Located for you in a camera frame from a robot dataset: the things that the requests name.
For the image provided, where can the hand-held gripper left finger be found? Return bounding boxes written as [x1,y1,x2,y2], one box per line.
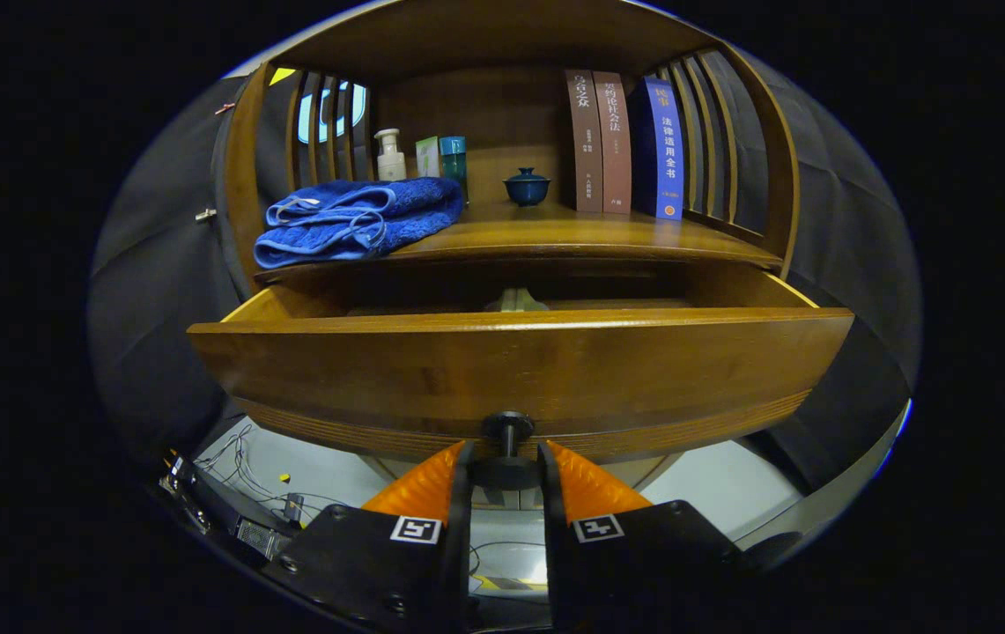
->
[260,440,475,634]

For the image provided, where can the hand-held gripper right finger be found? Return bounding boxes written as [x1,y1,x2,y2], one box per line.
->
[537,440,754,634]

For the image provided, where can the wooden drawer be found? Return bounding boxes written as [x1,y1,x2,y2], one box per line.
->
[188,260,855,492]

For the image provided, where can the yellow handled white scrub pad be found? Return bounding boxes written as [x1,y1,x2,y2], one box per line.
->
[484,286,550,313]

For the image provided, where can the wooden countertop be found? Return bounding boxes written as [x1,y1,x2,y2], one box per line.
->
[254,198,785,284]

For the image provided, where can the wooden cabinet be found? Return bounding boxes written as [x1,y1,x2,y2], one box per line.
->
[220,0,802,512]

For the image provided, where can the blue folded towel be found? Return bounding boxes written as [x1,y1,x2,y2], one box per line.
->
[253,177,465,269]

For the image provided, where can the dark blue lidded teacup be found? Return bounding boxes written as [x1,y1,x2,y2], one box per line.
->
[503,167,551,208]

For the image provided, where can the white pump bottle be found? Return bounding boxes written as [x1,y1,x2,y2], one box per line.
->
[374,129,407,183]

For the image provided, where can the teal capped bottle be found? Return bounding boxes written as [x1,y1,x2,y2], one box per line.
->
[438,136,469,203]

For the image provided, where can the blue book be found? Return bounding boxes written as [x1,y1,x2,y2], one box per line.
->
[630,76,685,220]

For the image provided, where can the light brown book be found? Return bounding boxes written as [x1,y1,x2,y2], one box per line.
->
[593,71,633,216]

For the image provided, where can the dark brown book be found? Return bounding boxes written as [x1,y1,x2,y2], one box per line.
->
[565,70,604,213]

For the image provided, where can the thin floor cables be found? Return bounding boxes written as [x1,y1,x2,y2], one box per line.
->
[198,425,344,522]

